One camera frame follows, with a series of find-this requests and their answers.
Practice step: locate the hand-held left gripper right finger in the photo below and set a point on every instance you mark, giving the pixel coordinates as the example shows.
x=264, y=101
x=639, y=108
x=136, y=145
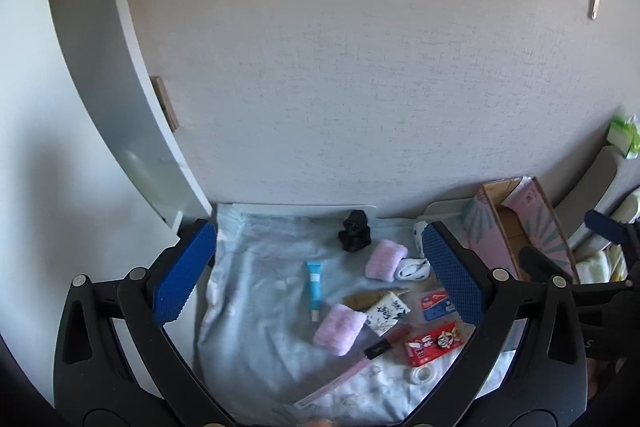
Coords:
x=452, y=272

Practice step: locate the green tissue pack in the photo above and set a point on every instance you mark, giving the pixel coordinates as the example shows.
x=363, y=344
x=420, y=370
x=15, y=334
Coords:
x=625, y=134

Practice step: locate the pink fluffy towel roll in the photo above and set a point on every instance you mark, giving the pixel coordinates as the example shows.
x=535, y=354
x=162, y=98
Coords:
x=385, y=261
x=339, y=331

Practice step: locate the black scrunchie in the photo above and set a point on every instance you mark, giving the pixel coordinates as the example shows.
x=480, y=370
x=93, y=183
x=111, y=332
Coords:
x=354, y=234

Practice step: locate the pink cardboard box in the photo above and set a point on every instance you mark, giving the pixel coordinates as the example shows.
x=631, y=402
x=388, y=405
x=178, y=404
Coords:
x=485, y=227

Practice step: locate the long pink package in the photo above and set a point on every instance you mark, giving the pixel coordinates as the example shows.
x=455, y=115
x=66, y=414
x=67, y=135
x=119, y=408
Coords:
x=330, y=384

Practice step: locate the gold cosmetic tube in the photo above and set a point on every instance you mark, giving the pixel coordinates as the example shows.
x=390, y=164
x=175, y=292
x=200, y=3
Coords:
x=360, y=300

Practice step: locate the light blue floral cloth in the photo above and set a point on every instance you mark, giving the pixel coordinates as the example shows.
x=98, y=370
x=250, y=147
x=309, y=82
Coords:
x=260, y=307

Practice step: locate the brown wooden block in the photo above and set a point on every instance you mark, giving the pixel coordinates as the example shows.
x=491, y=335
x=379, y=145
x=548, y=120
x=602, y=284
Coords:
x=166, y=104

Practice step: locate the yellowish patterned cloth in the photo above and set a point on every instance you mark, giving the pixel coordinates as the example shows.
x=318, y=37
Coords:
x=600, y=264

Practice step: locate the red snack box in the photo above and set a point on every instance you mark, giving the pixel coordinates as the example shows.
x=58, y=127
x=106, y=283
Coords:
x=430, y=346

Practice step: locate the white shelf side panel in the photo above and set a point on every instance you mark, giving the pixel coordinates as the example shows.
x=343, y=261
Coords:
x=85, y=7

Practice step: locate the grey chair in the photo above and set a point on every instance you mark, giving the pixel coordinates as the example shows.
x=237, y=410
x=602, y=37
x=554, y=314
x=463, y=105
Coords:
x=602, y=172

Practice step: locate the white floral box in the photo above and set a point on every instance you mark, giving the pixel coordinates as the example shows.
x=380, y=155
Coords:
x=386, y=314

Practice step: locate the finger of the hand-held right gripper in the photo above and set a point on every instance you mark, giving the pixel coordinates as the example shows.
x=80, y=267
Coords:
x=536, y=261
x=605, y=225

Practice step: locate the white desktop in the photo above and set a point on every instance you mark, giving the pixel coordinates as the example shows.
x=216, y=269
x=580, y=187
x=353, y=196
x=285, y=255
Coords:
x=280, y=208

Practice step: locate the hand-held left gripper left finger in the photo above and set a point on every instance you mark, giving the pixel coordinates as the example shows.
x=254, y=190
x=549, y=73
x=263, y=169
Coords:
x=185, y=267

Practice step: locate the white tape roll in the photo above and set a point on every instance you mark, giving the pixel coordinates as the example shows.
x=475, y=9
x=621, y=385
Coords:
x=412, y=378

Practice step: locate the red and blue packet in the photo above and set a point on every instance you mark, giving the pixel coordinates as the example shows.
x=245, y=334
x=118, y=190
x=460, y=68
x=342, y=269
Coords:
x=434, y=304

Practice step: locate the blue cream tube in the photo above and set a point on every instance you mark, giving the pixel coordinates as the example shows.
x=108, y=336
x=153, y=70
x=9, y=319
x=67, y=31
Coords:
x=314, y=287

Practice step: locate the white patterned sock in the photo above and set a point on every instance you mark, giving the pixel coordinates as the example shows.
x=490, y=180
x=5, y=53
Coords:
x=412, y=270

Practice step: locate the white spotted pouch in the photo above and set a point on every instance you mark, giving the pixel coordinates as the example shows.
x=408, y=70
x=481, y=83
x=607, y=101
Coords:
x=418, y=234

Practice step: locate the red and black lipstick box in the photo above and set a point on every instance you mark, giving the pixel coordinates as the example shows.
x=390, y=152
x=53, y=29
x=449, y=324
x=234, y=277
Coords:
x=380, y=348

